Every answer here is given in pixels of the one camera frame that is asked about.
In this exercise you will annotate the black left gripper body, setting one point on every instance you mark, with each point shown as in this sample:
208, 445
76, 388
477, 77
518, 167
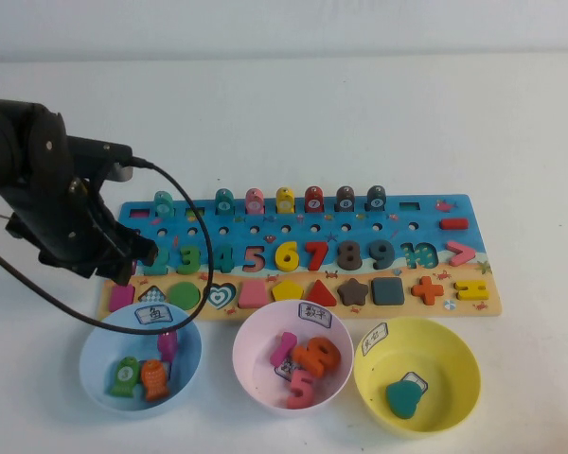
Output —
66, 232

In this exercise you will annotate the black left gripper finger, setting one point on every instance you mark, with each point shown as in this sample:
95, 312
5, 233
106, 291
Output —
139, 248
118, 272

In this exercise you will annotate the magenta wooden rectangle piece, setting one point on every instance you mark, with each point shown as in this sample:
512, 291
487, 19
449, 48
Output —
121, 300

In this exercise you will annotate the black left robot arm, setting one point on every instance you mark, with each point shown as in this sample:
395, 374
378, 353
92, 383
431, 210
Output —
9, 142

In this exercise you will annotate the green wooden circle piece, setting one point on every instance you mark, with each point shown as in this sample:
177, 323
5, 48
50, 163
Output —
184, 295

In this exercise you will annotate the light blue plastic bowl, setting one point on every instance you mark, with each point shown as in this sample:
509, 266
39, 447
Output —
99, 354

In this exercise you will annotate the pink wooden trapezoid piece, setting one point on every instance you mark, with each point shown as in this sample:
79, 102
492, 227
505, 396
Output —
252, 297

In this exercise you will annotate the pink plastic bowl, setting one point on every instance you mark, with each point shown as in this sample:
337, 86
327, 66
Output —
255, 345

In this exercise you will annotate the yellow wooden pentagon piece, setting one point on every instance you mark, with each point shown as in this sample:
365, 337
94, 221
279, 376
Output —
288, 292

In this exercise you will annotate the colourful wooden puzzle board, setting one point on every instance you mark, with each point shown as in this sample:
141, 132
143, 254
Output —
303, 234

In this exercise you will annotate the red wooden triangle piece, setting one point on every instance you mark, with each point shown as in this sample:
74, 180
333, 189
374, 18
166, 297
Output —
320, 297

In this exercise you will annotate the brown wooden star piece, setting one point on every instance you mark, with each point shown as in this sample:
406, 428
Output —
353, 293

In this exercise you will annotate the dark grey wooden square piece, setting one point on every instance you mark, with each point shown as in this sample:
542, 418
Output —
388, 291

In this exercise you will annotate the teal wooden heart piece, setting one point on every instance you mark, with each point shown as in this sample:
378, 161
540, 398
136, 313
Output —
402, 401

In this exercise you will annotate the yellow plastic bowl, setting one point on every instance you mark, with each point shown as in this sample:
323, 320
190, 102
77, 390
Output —
449, 373

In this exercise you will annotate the teal wooden number 2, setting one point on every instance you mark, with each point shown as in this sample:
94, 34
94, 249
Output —
160, 269

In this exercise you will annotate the teal wooden fish peg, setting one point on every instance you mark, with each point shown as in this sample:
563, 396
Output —
164, 204

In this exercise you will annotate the teal green wooden number 4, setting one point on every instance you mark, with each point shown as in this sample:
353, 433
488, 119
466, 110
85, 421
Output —
226, 260

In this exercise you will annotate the purple wooden fish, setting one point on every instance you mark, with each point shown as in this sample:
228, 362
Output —
167, 349

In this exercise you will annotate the green fish peg number 4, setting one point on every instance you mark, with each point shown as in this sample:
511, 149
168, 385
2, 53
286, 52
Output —
224, 202

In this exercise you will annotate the green wooden fish number 3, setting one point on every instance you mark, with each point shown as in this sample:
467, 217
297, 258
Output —
124, 377

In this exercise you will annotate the orange wooden fish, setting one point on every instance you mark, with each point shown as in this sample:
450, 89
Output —
154, 379

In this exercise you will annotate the pink wooden fish peg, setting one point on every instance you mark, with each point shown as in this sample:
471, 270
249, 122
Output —
254, 202

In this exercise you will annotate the yellow wooden number 6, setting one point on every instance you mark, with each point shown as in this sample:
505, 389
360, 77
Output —
280, 259

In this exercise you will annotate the yellow wooden fish peg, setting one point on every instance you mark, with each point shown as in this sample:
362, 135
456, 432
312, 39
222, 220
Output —
285, 201

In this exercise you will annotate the pink wooden number 1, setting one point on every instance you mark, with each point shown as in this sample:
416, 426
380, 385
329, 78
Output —
283, 349

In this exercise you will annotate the red wooden number 7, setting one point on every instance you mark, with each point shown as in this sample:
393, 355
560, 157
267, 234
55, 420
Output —
316, 260

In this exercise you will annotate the red fish peg number 7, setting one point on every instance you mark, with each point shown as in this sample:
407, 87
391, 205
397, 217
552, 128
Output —
314, 199

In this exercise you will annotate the orange wooden number 10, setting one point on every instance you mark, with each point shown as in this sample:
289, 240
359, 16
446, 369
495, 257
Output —
307, 358

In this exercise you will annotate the brown fish peg number 8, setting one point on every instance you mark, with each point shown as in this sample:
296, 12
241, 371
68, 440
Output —
344, 199

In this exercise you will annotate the brown wooden number 8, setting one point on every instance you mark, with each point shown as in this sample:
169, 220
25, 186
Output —
350, 262

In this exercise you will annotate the pink wooden number 5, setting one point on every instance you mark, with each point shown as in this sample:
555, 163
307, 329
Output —
303, 395

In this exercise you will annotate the dark grey fish peg 9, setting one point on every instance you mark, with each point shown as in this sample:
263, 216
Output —
376, 198

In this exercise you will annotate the dark grey wooden number 9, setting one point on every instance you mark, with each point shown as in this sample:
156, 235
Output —
387, 255

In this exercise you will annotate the orange wooden plus sign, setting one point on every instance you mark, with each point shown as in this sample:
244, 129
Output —
427, 290

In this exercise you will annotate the red wooden minus sign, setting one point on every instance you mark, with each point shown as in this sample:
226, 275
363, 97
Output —
453, 223

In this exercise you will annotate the pink wooden greater-than sign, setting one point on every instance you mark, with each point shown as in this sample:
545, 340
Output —
467, 254

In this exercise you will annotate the yellow wooden equals sign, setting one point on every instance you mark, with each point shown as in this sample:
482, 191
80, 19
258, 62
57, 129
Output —
477, 291

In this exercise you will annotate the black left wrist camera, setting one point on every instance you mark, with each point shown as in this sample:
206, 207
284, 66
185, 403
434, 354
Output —
99, 149

